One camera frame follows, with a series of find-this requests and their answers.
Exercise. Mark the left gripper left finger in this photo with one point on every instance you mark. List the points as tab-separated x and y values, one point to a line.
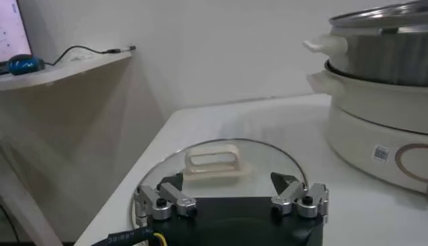
148	197

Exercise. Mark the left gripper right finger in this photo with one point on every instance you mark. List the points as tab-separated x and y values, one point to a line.
291	194

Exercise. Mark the round glass pot lid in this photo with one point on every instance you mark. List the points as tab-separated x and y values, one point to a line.
257	167

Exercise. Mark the stainless steel steamer basket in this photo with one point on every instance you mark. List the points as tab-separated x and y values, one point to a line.
384	57

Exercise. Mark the white electric cooker base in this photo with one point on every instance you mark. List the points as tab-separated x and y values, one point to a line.
368	133

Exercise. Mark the white side desk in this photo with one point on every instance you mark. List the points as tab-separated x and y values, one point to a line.
60	71

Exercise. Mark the blue computer mouse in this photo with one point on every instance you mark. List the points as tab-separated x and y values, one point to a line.
23	64

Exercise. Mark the computer monitor screen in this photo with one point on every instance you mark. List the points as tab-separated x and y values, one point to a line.
11	30

